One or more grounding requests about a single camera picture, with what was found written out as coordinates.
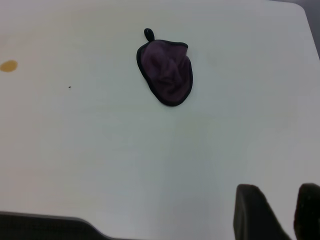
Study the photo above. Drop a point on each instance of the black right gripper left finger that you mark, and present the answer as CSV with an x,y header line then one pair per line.
x,y
255,217

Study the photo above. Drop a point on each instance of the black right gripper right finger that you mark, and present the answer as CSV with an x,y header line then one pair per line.
x,y
308,215

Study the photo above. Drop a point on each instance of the purple cloth with black trim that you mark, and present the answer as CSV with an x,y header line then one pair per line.
x,y
165,72

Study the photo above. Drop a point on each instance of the brown coffee spill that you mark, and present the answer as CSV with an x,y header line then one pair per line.
x,y
9,66

